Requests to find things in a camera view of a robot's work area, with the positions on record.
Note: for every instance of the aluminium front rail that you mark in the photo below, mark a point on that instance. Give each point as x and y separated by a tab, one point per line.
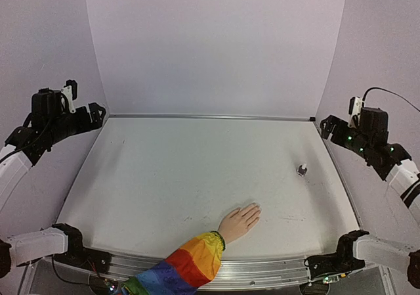
103	272

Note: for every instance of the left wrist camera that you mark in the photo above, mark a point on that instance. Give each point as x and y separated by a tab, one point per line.
69	95

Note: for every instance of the aluminium back edge strip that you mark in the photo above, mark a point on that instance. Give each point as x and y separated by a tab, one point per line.
214	117

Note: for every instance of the purple nail polish bottle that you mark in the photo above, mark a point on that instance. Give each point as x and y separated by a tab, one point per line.
301	172

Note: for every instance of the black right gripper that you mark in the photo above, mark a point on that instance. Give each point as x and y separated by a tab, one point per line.
336	131

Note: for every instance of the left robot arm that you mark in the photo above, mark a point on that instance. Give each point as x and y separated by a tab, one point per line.
52	119

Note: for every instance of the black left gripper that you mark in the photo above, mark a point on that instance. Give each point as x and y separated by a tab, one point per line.
87	124

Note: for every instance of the mannequin hand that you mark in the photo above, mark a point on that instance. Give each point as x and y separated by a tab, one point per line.
239	222

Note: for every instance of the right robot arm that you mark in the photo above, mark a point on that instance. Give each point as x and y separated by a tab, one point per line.
366	134

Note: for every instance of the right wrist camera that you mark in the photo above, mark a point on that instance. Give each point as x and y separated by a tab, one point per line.
354	110

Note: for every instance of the rainbow sleeve forearm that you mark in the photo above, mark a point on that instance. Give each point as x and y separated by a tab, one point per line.
191	266

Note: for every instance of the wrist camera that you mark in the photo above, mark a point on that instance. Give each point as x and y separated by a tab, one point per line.
354	110
69	95

